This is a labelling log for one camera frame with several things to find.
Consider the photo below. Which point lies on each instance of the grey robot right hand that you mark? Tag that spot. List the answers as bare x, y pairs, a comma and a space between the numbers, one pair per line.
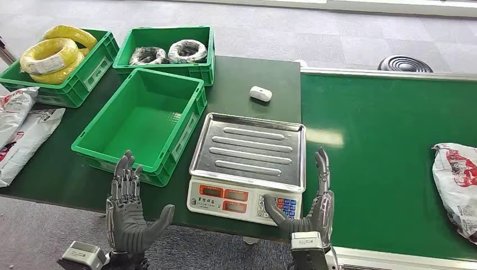
316, 220

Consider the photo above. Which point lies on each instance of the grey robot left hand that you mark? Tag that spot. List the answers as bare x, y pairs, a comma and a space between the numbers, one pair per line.
125, 220

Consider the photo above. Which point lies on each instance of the white red-printed plastic package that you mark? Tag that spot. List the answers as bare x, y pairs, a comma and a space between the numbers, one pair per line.
456, 182

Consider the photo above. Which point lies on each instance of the green conveyor belt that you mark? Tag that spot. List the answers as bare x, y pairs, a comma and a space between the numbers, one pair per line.
380, 149

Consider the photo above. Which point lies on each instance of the white table foot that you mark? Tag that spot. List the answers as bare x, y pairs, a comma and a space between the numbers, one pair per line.
251, 240

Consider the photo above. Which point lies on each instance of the electronic scale with steel tray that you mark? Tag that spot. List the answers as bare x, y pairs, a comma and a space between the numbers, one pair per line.
246, 156

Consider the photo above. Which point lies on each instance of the empty green plastic crate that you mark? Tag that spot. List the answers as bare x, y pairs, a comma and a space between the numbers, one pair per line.
145, 126

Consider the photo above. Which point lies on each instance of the white printed plastic mailer bag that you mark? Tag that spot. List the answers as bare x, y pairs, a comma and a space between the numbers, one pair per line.
13, 111
26, 141

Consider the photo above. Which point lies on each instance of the small white plastic device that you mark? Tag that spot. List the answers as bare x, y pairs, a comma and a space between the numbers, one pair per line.
261, 93

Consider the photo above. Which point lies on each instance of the green crate with yellow coils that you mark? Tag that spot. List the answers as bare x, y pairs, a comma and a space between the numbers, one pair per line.
80, 80

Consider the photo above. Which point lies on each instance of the black ribbed round base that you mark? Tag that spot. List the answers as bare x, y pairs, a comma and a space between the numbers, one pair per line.
404, 64

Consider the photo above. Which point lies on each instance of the green crate with black coils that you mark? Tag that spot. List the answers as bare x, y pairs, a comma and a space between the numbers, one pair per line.
165, 37

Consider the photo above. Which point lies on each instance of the grey metal stand leg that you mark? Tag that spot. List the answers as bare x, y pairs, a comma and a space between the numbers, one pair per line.
6, 54

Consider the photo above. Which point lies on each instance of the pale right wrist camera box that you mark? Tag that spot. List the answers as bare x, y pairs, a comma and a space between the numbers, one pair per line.
307, 251

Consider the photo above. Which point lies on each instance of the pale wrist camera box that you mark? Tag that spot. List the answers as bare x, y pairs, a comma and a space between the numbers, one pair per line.
82, 256
307, 251

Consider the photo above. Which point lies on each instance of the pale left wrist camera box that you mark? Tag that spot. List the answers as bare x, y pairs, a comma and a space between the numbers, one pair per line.
82, 256

